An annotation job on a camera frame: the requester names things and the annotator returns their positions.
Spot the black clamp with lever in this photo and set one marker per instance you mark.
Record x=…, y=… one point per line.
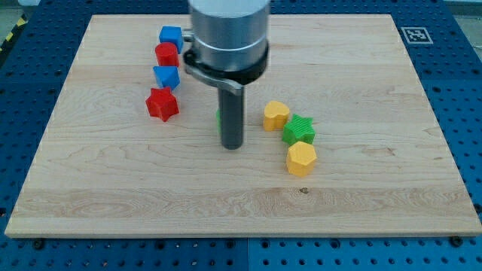
x=233, y=82

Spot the silver robot arm cylinder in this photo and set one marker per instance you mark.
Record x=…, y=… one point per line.
x=229, y=35

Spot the wooden board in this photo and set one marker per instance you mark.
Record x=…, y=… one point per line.
x=106, y=169

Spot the green star block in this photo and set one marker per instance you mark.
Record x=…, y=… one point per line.
x=298, y=129

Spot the green circle block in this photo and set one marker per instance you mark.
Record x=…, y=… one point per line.
x=218, y=120

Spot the blue cube block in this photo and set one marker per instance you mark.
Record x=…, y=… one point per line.
x=172, y=34

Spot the red star block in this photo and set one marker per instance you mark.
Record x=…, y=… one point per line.
x=162, y=103

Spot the red cylinder block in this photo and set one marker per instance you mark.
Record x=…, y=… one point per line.
x=167, y=54

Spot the yellow hexagon block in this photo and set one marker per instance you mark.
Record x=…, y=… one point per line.
x=301, y=159

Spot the yellow heart block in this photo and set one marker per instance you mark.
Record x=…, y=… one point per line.
x=275, y=115

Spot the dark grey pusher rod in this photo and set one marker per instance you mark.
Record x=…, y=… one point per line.
x=231, y=113

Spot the blue triangle block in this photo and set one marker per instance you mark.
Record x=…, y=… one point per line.
x=166, y=76

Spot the white fiducial marker tag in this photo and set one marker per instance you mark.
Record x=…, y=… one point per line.
x=416, y=35

